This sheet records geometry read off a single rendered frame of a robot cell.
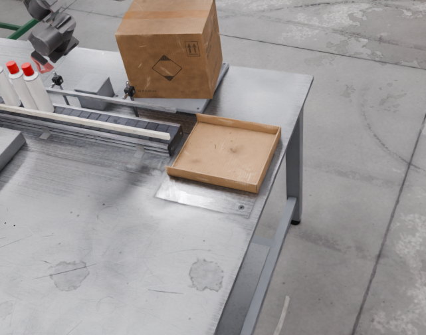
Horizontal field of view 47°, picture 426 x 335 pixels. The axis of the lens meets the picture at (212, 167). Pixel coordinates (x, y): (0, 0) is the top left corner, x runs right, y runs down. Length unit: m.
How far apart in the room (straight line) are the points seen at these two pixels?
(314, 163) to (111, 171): 1.35
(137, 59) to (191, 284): 0.82
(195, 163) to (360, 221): 1.12
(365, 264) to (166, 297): 1.22
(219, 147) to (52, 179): 0.56
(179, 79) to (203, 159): 0.33
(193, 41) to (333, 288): 1.22
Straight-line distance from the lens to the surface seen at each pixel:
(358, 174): 2.66
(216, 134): 1.67
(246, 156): 1.58
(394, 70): 3.35
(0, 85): 1.92
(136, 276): 1.37
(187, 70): 1.73
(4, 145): 1.83
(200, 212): 1.45
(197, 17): 1.72
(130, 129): 1.64
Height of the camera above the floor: 1.96
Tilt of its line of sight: 46 degrees down
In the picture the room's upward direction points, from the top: 10 degrees counter-clockwise
